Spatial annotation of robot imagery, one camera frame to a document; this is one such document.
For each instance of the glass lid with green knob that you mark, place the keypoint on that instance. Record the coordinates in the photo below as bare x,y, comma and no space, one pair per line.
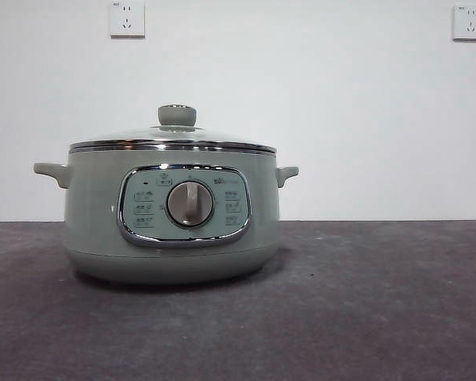
177,116

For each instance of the sage green electric pot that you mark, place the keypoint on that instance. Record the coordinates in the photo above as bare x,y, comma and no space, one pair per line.
95,198

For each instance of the white wall socket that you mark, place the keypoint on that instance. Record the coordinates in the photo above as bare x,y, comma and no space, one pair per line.
469,23
127,20

